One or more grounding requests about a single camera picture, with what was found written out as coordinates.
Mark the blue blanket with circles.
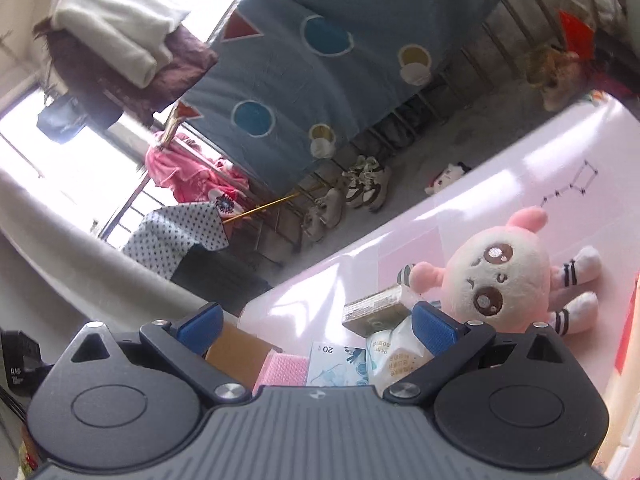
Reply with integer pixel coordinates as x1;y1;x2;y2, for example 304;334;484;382
182;0;501;193

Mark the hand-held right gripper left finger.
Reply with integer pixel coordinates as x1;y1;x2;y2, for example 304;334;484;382
60;302;251;406

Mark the gold tissue packet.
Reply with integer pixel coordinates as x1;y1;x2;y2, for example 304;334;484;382
341;284;416;337

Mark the white shoe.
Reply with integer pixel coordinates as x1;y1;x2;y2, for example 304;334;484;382
320;187;347;231
301;205;327;243

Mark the white fleece curtain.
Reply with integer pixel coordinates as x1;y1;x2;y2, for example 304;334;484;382
0;167;243;323

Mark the white cotton swab pack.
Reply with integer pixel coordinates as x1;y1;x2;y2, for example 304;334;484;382
365;317;437;393

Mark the maroon cloth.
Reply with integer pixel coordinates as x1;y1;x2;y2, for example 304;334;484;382
35;20;221;128

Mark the pair of sneakers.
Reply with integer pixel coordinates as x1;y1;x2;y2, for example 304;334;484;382
362;156;394;212

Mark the small white plush toy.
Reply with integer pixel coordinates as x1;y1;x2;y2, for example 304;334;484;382
425;161;472;196

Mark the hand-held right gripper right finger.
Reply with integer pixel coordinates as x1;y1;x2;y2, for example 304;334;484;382
382;301;571;405

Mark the white polka dot cloth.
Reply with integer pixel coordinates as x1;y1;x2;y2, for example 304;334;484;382
122;204;231;277

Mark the pink garment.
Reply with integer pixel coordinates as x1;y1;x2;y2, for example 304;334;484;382
145;130;251;206

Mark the white folded blanket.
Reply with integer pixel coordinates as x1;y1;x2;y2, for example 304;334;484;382
52;0;193;88

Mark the light blue paper box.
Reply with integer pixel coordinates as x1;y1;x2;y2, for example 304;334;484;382
305;341;372;389

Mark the pink mesh sponge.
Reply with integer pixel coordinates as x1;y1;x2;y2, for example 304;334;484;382
252;350;311;396

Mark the blue hanging bag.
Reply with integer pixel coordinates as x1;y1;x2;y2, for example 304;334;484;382
36;95;89;144

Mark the small red plastic bag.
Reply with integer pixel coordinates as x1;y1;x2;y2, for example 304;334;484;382
557;10;597;61

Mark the yellow pole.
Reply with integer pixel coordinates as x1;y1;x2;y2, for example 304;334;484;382
222;191;301;224

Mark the brown cardboard box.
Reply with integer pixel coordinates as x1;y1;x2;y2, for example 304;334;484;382
205;321;283;391

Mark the dark blue cloth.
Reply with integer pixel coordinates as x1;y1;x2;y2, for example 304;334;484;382
170;245;273;311

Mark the pink plush toy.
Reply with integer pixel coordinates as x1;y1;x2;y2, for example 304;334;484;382
410;206;603;336

